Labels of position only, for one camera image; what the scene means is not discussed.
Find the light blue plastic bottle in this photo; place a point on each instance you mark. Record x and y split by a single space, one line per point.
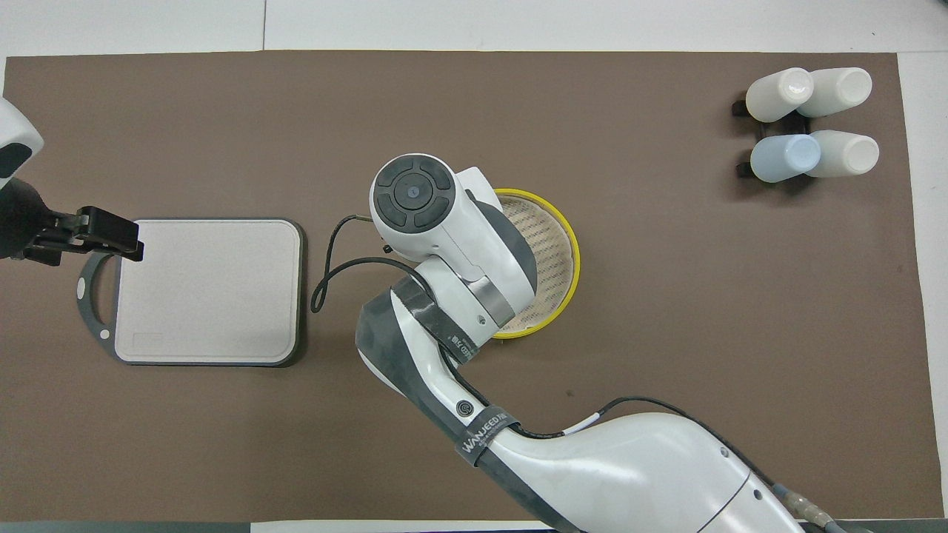
783 158

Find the yellow steamer basket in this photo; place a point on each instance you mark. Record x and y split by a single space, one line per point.
552 244

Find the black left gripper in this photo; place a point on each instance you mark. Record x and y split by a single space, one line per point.
26 222

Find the white bottle with glossy cap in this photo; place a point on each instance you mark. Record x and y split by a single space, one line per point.
778 95

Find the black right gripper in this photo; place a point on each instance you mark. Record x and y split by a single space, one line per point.
386 246

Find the brown table mat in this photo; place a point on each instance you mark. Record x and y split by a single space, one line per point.
444 111

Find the white plastic bottle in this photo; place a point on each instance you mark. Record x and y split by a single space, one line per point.
848 153
840 89

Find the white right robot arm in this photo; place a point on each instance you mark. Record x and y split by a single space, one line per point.
629 466

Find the black bottle rack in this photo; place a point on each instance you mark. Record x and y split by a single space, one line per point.
743 108

